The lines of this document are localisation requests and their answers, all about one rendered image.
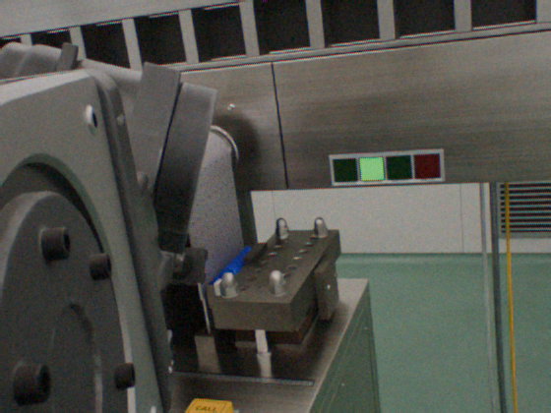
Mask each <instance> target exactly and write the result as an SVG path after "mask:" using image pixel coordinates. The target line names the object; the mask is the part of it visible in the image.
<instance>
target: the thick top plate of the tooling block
mask: <svg viewBox="0 0 551 413"><path fill-rule="evenodd" d="M289 231H290V234H291V235H290V236H289V237H286V238H277V237H276V233H274V234H273V235H272V236H271V237H270V238H269V239H268V241H267V242H266V243H267V246H268V250H267V251H266V252H265V253H263V254H262V255H261V257H260V258H259V259H258V260H257V261H256V262H255V264H254V265H244V266H243V267H241V268H240V269H239V271H238V272H237V273H236V274H235V275H234V277H235V281H236V282H237V283H238V288H239V291H240V294H239V295H237V296H235V297H231V298H224V297H221V294H220V295H214V297H213V298H212V306H213V312H214V328H219V329H242V330H262V331H285V332H294V331H295V328H296V326H297V325H298V323H299V321H300V320H301V318H302V316H303V315H304V313H305V311H306V310H307V308H308V307H309V305H310V303H311V302H312V300H313V298H314V297H315V295H316V293H317V291H316V283H315V274H314V271H315V270H316V268H317V267H318V265H319V264H320V262H321V260H322V259H323V257H324V256H325V254H335V255H336V260H337V257H338V256H339V254H340V253H341V251H340V241H339V233H338V229H328V232H329V236H327V237H324V238H315V237H313V234H314V232H313V230H289ZM275 270H278V271H280V272H281V274H282V275H283V280H284V281H285V282H286V288H287V290H288V293H287V294H285V295H283V296H278V297H274V296H270V295H269V292H270V291H269V284H270V275H271V273H272V272H273V271H275Z"/></svg>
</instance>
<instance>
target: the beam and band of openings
mask: <svg viewBox="0 0 551 413"><path fill-rule="evenodd" d="M235 4H239V5H235ZM229 5H233V6H229ZM222 6H227V7H222ZM211 7H214V8H211ZM204 8H209V9H204ZM172 13H176V14H172ZM165 14H170V15H165ZM160 15H163V16H160ZM153 16H157V17H153ZM149 17H150V18H149ZM121 21H122V22H121ZM531 21H535V22H533V23H525V24H516V25H508V26H500V27H493V28H485V29H474V28H482V27H491V26H498V25H505V24H514V23H522V22H531ZM114 22H119V23H114ZM109 23H112V24H109ZM102 24H105V25H102ZM97 25H99V26H97ZM57 30H61V31H57ZM451 30H455V31H453V32H444V33H436V34H428V35H419V34H425V33H434V32H442V31H451ZM542 30H551V0H266V1H263V0H30V1H26V2H20V3H14V4H9V5H0V50H1V49H2V48H3V47H4V46H6V45H7V44H9V43H12V42H14V43H19V44H23V45H27V46H32V47H34V46H36V45H43V46H47V47H55V48H59V49H61V48H62V45H63V43H68V44H72V45H76V46H79V54H78V56H79V57H81V58H86V59H90V60H93V61H96V62H101V63H105V64H109V65H113V66H118V67H122V68H126V69H131V70H133V71H138V72H142V71H143V66H144V63H145V62H149V63H153V64H157V65H168V64H175V63H184V62H187V63H184V64H176V65H168V66H165V67H169V68H172V69H176V70H180V71H181V72H185V71H194V70H203V69H210V68H218V67H227V66H236V65H245V64H253V63H261V62H270V61H278V60H287V59H295V58H303V57H312V56H321V55H330V54H337V53H345V52H354V51H363V50H372V49H379V48H397V47H406V46H414V45H421V44H430V43H439V42H448V41H457V40H464V39H473V38H481V37H490V36H499V35H506V34H515V33H524V32H533V31H542ZM51 31H54V32H51ZM411 35H419V36H413V37H404V38H401V37H402V36H411ZM12 37H15V38H12ZM5 38H9V39H5ZM3 39H4V40H3ZM377 39H380V40H379V41H371V42H363V43H355V44H347V45H339V46H334V45H337V44H345V43H353V42H361V41H370V40H377ZM296 48H306V49H297V50H290V51H282V52H274V53H270V52H273V51H281V50H289V49H296ZM240 55H247V56H241V57H233V58H225V59H216V60H213V59H215V58H224V57H232V56H240Z"/></svg>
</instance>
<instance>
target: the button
mask: <svg viewBox="0 0 551 413"><path fill-rule="evenodd" d="M185 413H233V409H232V403H231V402H228V401H216V400H206V399H195V400H194V401H193V402H192V404H191V405H190V406H189V408H188V409H187V410H186V412H185Z"/></svg>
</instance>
